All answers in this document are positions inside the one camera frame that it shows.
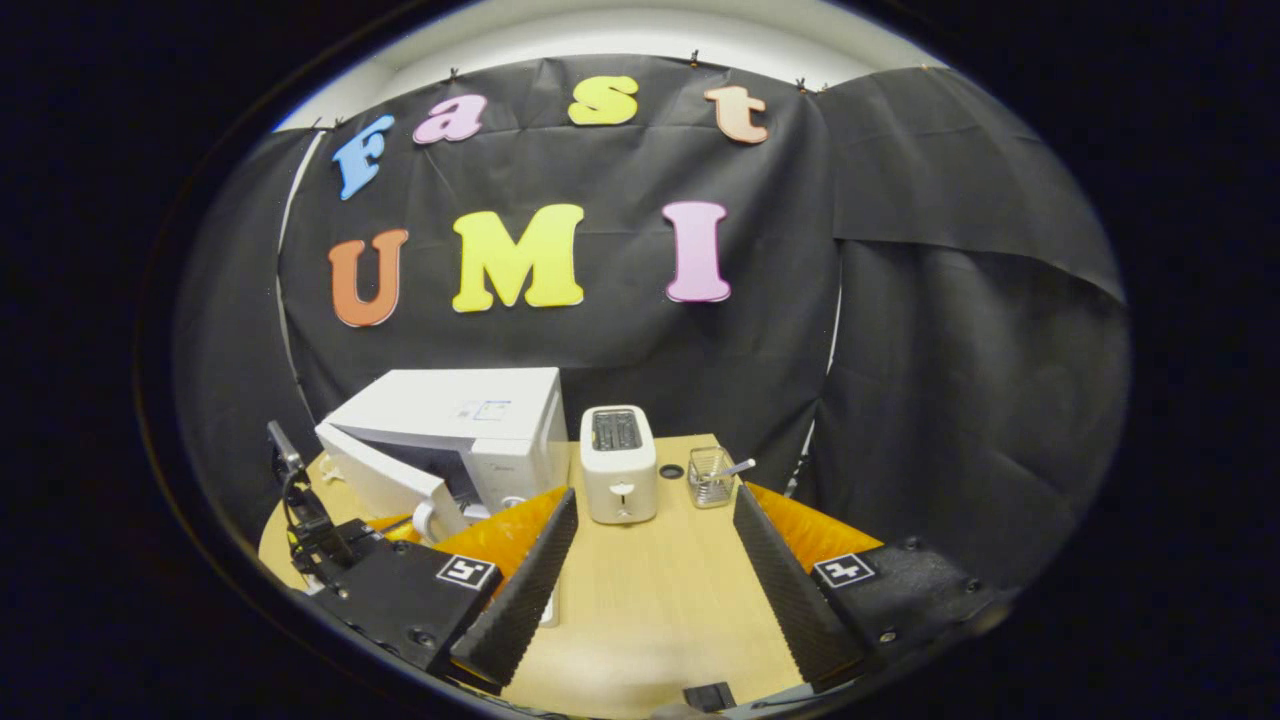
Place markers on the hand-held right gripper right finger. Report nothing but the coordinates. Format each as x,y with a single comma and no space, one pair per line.
790,600

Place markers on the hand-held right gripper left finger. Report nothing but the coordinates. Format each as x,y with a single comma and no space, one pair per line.
530,590

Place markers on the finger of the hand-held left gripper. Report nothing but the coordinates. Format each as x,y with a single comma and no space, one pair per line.
395,528

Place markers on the white microwave oven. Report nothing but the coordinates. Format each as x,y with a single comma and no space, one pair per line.
450,400

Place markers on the white plastic tray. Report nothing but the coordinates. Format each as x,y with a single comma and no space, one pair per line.
549,607

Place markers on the metal spoon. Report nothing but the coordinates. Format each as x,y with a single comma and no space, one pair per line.
742,467

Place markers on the white toaster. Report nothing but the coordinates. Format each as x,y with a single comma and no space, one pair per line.
620,470

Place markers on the black backdrop cloth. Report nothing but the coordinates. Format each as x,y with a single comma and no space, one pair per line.
950,400

